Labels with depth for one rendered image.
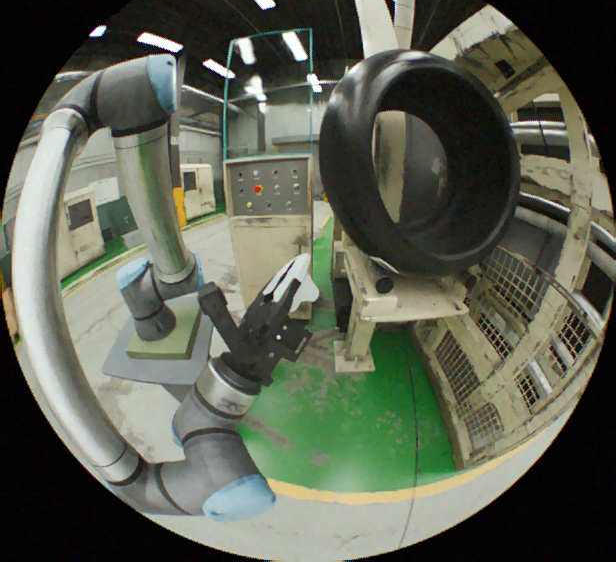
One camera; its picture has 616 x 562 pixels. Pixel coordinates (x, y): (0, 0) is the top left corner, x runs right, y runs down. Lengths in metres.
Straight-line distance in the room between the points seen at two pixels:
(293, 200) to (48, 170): 1.08
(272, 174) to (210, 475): 1.18
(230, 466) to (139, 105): 0.47
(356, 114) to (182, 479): 0.55
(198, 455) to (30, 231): 0.30
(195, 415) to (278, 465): 0.86
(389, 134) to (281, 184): 0.68
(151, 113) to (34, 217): 0.23
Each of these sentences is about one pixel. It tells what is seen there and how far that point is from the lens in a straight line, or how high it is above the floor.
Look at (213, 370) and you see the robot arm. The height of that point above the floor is 0.91.
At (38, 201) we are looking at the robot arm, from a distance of 0.28.
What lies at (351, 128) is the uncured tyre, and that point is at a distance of 0.34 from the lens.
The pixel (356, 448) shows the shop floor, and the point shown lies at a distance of 1.15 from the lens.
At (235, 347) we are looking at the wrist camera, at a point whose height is 0.94.
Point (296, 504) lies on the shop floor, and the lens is 1.14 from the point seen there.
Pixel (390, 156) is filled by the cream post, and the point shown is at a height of 1.23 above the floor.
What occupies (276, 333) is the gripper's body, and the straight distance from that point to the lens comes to 0.25.
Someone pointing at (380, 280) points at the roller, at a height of 0.92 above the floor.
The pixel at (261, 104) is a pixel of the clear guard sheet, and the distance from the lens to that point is 1.23.
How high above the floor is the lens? 1.12
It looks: 24 degrees down
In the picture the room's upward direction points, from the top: straight up
